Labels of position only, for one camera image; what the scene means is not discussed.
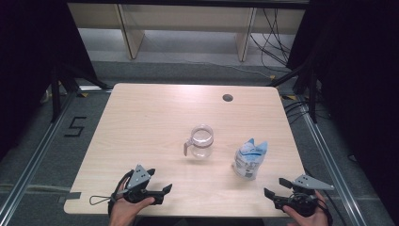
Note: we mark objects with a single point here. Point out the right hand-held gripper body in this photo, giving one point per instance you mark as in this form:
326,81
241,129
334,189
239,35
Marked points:
309,183

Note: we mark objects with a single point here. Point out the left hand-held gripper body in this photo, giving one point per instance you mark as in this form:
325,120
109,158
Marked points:
138,177

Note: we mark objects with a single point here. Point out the blue and white bag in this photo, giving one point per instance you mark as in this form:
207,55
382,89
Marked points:
247,161

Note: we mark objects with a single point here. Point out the clear plastic jar with lid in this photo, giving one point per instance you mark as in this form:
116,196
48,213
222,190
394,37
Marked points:
200,147

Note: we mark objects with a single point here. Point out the person's right hand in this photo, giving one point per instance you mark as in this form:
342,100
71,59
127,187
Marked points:
309,221

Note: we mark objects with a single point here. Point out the person's left hand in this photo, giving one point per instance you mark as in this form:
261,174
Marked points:
124,213

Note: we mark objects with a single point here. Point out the grey tape strip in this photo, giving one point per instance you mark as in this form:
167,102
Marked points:
73,195

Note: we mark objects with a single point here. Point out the yellow black hazard tape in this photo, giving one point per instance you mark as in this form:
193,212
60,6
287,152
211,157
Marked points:
289,97
84,94

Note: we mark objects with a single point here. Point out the black metal stand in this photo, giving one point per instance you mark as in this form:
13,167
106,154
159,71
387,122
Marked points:
312,94
55,94

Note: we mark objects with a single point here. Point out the black curtain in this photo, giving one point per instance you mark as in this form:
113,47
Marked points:
28,62
360,78

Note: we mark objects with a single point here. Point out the light wooden shelf unit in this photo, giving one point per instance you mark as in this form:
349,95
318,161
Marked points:
188,19

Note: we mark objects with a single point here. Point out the aluminium floor rail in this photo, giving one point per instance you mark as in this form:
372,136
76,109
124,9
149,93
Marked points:
34,157
332,163

